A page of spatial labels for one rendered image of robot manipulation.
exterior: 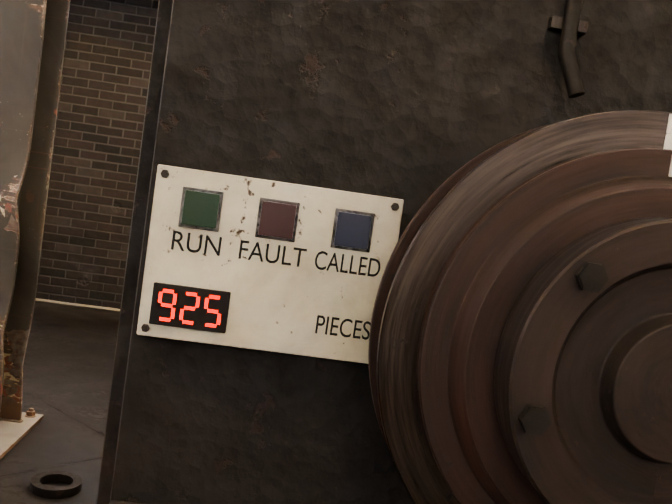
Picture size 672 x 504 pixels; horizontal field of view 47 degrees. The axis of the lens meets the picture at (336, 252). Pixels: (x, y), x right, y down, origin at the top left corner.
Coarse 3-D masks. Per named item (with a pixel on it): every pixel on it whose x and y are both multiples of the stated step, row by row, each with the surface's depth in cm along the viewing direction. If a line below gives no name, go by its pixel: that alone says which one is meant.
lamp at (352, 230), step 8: (344, 216) 80; (352, 216) 80; (360, 216) 80; (368, 216) 80; (336, 224) 80; (344, 224) 80; (352, 224) 80; (360, 224) 80; (368, 224) 80; (336, 232) 80; (344, 232) 80; (352, 232) 80; (360, 232) 80; (368, 232) 81; (336, 240) 80; (344, 240) 80; (352, 240) 80; (360, 240) 81; (368, 240) 81; (360, 248) 81
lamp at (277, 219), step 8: (264, 208) 80; (272, 208) 80; (280, 208) 80; (288, 208) 80; (264, 216) 80; (272, 216) 80; (280, 216) 80; (288, 216) 80; (264, 224) 80; (272, 224) 80; (280, 224) 80; (288, 224) 80; (264, 232) 80; (272, 232) 80; (280, 232) 80; (288, 232) 80
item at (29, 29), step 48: (0, 0) 305; (48, 0) 335; (0, 48) 307; (48, 48) 337; (0, 96) 308; (48, 96) 338; (0, 144) 309; (48, 144) 340; (0, 192) 311; (0, 240) 312; (0, 288) 314; (0, 336) 313; (0, 384) 317; (0, 432) 332
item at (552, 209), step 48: (528, 192) 67; (576, 192) 67; (624, 192) 65; (480, 240) 67; (528, 240) 65; (480, 288) 66; (432, 336) 67; (480, 336) 65; (432, 384) 67; (480, 384) 66; (432, 432) 68; (480, 432) 66; (480, 480) 68
